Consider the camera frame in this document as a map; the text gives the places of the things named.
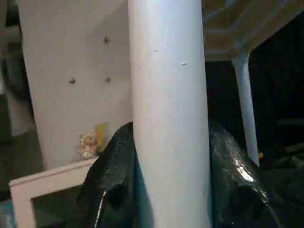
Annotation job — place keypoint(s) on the small beige plush toy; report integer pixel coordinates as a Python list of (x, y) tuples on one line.
[(88, 146)]

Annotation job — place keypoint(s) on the white glass-door cabinet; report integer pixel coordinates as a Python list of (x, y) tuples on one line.
[(47, 183)]

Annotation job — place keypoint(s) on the yellow green card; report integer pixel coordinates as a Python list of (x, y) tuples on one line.
[(101, 133)]

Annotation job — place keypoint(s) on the white plastic table top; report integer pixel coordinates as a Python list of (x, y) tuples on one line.
[(237, 26)]

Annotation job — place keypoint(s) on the white plastic table leg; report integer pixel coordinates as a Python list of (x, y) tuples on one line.
[(168, 107), (247, 107)]

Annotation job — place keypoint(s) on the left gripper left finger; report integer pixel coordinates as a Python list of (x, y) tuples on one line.
[(109, 185)]

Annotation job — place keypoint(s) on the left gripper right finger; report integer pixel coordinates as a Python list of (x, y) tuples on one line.
[(240, 185)]

